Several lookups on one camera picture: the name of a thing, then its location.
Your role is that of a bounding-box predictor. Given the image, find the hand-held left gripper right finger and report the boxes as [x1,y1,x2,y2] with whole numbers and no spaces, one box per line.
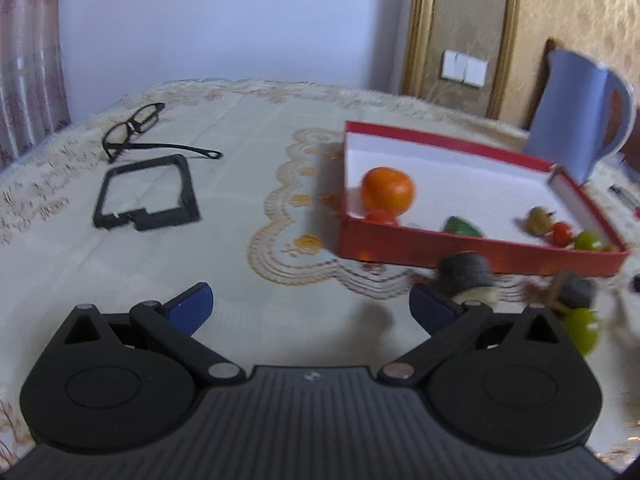
[377,282,591,388]

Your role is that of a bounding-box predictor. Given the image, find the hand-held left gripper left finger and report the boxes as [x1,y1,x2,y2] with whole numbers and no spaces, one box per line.
[47,282,247,387]

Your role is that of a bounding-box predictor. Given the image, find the dark sugarcane piece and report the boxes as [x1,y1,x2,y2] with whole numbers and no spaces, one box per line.
[437,252,496,303]
[550,272,597,311]

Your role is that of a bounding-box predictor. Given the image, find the red cardboard box tray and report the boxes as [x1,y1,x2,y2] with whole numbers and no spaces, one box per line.
[339,120,629,277]

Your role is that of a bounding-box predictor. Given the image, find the small green cucumber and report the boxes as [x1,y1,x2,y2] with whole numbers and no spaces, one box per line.
[444,216,486,237]

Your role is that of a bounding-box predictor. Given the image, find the orange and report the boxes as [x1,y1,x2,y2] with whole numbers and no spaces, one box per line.
[361,166,417,217]

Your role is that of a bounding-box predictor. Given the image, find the small red cherry tomato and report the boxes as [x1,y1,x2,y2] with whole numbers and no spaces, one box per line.
[550,221,575,247]

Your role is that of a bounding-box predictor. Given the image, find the green tomato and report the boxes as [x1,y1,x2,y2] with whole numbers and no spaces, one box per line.
[572,231,603,252]
[560,307,601,357]

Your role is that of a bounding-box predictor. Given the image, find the cream embroidered tablecloth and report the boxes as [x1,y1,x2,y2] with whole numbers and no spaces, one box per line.
[0,78,640,466]

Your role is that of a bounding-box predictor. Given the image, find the black eyeglasses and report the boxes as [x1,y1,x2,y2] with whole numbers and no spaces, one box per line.
[102,102,223,163]

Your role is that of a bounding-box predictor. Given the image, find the black clip with red ball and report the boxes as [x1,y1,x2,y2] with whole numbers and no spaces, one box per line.
[609,185,640,218]

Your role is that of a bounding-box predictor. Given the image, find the blue electric kettle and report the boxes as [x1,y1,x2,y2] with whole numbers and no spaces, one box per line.
[522,49,637,186]

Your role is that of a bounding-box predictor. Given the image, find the pink patterned curtain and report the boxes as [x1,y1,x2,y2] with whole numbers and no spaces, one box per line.
[0,0,71,166]

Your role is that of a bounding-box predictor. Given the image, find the black plastic rectangular frame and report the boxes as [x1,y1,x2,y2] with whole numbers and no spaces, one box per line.
[92,154,202,232]

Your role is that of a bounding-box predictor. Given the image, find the white wall light switch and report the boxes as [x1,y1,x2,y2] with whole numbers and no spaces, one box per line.
[442,49,488,86]

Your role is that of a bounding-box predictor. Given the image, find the gold wall moulding frame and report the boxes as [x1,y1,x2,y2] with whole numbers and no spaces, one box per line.
[400,0,522,120]

